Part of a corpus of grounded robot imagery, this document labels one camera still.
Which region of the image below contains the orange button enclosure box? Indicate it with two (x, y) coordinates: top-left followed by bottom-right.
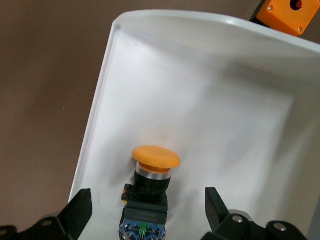
(249, 0), (320, 38)

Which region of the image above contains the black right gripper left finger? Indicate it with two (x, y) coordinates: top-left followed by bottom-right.
(0, 188), (93, 240)

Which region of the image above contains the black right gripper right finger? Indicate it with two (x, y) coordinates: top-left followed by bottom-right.
(201, 186), (309, 240)

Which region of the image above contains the yellow mushroom push button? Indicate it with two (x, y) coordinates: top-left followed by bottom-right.
(118, 145), (181, 240)

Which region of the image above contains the white plastic drawer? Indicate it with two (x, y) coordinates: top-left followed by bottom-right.
(68, 9), (320, 240)

